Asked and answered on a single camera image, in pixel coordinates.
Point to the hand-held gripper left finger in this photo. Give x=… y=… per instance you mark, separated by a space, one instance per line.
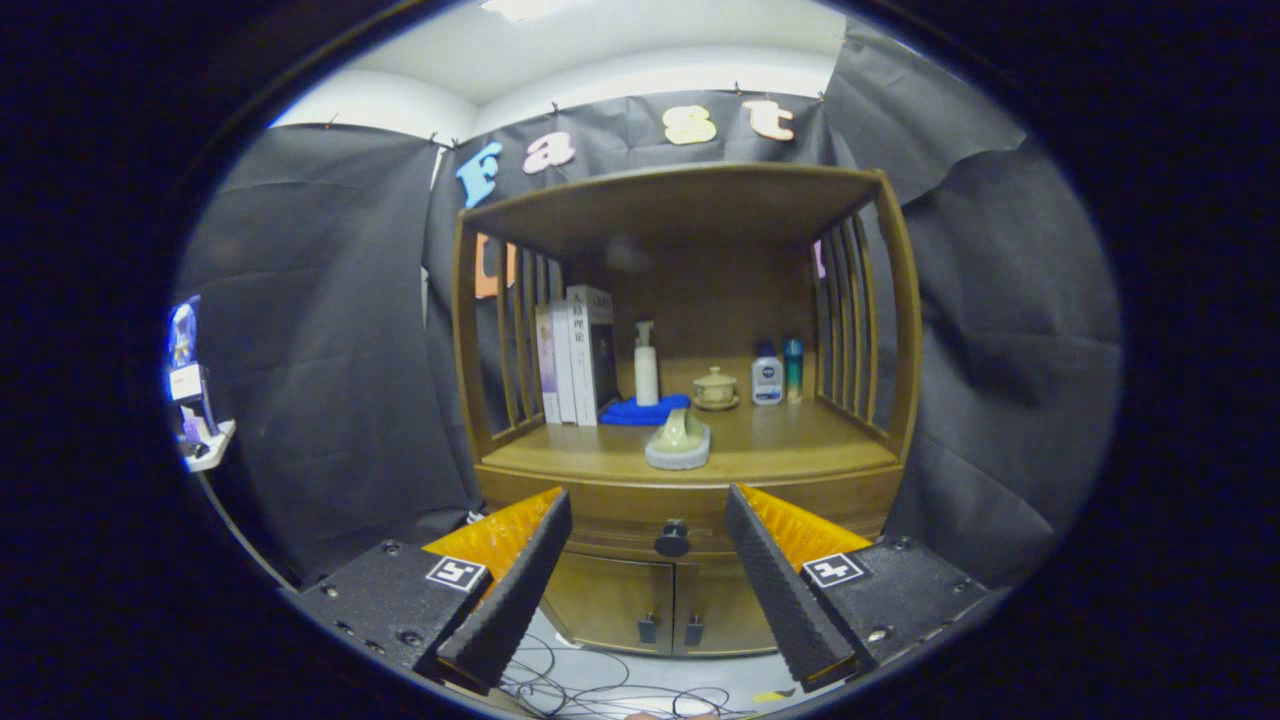
x=515 y=600

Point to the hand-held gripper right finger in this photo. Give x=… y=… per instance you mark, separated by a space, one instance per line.
x=785 y=600

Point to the wooden drawer with black knob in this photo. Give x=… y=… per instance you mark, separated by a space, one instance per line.
x=630 y=510

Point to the pale green brush white base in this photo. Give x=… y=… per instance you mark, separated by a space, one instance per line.
x=680 y=440

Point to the wooden cabinet door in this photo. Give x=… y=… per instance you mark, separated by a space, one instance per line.
x=605 y=600
x=720 y=605

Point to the wooden countertop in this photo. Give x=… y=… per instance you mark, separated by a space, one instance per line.
x=800 y=440

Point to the brown wooden cabinet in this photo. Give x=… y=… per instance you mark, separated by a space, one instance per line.
x=720 y=290

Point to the white bottle with blue cap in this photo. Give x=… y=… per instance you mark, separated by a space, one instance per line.
x=767 y=382

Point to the folded blue cloth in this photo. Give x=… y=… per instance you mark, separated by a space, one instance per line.
x=630 y=412

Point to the beige lidded teacup with saucer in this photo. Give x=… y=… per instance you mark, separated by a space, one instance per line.
x=715 y=390

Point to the slim teal bottle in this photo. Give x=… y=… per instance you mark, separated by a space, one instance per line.
x=793 y=372

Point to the thin purple and white book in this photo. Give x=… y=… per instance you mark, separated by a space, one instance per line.
x=546 y=370

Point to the plain white book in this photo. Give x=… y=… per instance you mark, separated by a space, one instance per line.
x=563 y=370

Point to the white pump bottle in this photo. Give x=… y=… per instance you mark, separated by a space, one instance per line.
x=647 y=375

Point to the thick black and white book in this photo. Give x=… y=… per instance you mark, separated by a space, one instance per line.
x=592 y=350

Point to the white side desk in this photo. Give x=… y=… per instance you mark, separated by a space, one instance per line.
x=212 y=450

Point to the computer monitor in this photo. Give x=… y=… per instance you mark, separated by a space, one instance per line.
x=185 y=345

